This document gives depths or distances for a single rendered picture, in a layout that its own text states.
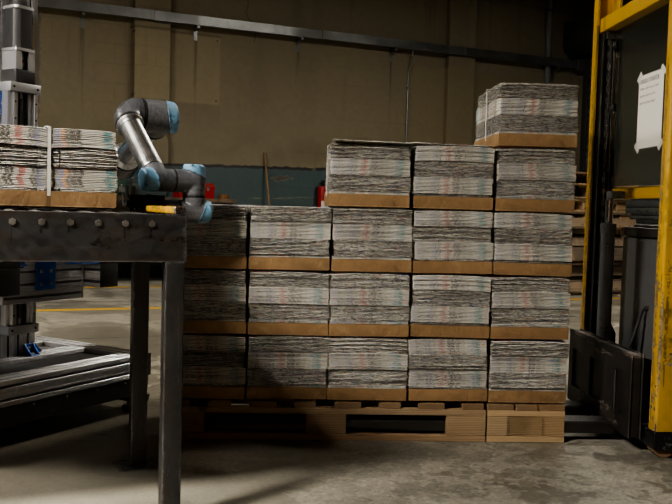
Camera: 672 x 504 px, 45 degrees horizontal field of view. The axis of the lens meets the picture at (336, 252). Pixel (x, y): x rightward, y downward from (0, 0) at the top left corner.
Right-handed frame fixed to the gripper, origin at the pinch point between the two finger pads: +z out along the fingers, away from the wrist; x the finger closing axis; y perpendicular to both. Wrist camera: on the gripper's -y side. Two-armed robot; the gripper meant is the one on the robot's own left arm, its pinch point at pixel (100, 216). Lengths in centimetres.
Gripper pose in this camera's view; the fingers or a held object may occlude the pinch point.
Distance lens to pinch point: 270.4
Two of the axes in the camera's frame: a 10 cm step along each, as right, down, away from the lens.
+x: 3.9, 0.6, -9.2
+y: 0.3, -10.0, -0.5
